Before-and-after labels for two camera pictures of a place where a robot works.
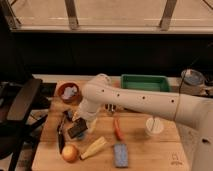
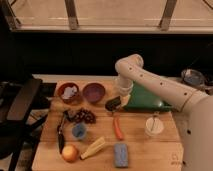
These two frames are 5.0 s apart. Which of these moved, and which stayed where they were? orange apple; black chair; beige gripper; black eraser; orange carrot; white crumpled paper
Moved: black eraser; beige gripper
Stayed: orange apple; white crumpled paper; orange carrot; black chair
